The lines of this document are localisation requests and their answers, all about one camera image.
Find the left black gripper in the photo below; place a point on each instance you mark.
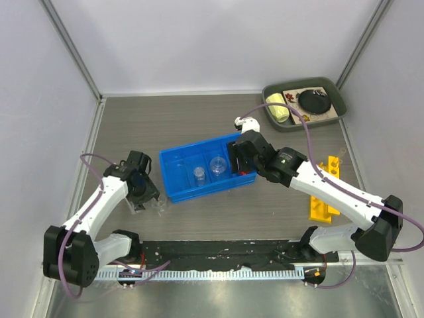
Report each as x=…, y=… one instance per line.
x=151, y=192

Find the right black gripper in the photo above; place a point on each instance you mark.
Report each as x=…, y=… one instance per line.
x=234, y=153

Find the clear glass flask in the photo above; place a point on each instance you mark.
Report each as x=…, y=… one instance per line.
x=218, y=165

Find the blue divided plastic bin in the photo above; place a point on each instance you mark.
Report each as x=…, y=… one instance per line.
x=177, y=165

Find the small clear glass beaker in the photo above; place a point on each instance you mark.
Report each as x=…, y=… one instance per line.
x=200, y=176

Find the yellow test tube rack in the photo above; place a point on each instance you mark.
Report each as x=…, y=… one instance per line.
x=319, y=210

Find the clear glass test tube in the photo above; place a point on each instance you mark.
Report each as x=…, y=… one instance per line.
x=339, y=156

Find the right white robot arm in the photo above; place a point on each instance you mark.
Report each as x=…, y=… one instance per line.
x=375, y=222

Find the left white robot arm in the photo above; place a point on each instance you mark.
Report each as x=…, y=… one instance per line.
x=71, y=252

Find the pale yellow cup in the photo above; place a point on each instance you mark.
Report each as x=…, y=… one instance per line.
x=280, y=113

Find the black round pouch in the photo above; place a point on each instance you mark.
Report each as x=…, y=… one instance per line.
x=314, y=101

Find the grey plastic tray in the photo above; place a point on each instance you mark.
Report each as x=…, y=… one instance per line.
x=293, y=123

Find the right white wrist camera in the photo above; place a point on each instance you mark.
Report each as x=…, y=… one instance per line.
x=246, y=124

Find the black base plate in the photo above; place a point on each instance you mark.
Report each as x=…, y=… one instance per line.
x=225, y=255

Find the slotted cable duct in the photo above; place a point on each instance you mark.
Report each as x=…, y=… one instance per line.
x=119, y=274

